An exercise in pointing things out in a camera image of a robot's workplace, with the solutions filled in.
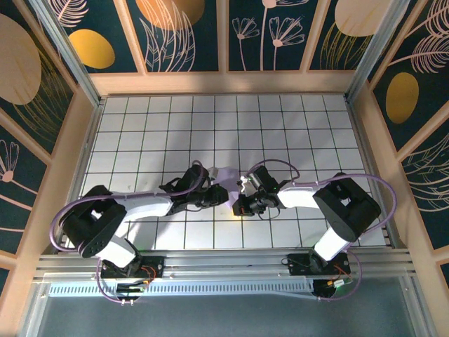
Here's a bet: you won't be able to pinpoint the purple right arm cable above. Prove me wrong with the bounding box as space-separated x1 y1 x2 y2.
245 159 397 303

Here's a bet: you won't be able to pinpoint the aluminium corner post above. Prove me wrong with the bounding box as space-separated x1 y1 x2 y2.
29 0 106 106
345 0 410 103

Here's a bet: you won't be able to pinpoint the aluminium side rail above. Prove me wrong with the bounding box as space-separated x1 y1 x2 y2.
58 98 106 253
345 98 401 250

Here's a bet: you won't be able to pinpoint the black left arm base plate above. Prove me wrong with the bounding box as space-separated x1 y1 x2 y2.
100 255 166 280

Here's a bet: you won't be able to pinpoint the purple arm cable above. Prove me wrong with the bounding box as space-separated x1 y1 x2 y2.
48 159 211 305
245 159 397 303

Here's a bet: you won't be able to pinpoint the black connector box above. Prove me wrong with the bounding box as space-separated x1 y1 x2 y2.
116 282 147 295

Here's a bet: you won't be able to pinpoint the small dark teal wall panel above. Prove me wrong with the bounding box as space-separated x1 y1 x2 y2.
436 259 449 299
0 265 13 299

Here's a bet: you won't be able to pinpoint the wall panel with yellow oval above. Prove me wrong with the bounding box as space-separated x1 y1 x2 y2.
47 0 147 75

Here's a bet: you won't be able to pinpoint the wall panel yellow oval feather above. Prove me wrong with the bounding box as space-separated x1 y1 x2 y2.
366 0 449 152

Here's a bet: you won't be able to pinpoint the long aluminium mounting rail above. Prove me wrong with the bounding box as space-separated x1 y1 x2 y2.
33 248 417 282

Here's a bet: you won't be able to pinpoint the wall panel single pink flower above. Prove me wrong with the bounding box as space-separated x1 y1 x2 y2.
0 108 53 260

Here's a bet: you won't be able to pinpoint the wall panel white leaf outlines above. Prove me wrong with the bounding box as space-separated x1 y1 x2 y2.
398 133 449 251

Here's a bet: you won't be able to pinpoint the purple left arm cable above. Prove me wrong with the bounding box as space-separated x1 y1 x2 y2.
48 159 211 305

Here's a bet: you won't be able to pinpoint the black round cable port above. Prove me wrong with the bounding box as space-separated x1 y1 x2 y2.
313 279 344 302

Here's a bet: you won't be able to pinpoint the wall panel cream circle yellow lines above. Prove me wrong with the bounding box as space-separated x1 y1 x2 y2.
307 0 392 72

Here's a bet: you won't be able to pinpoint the wall panel large cream circle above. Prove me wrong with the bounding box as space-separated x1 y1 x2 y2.
0 0 77 157

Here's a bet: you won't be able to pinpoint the grey slotted cable duct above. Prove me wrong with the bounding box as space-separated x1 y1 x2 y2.
48 280 316 298

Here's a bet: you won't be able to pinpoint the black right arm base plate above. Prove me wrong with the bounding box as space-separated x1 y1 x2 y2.
286 253 351 279

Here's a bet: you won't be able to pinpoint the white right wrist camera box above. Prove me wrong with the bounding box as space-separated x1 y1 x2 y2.
238 175 254 196

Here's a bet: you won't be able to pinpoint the wall panel orange circle leaves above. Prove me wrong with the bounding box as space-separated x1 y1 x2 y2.
125 0 222 74

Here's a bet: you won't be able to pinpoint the wall panel with pink flowers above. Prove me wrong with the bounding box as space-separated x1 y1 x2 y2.
227 0 326 73

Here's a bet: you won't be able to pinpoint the purple paper sheet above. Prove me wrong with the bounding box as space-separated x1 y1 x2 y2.
213 167 243 211

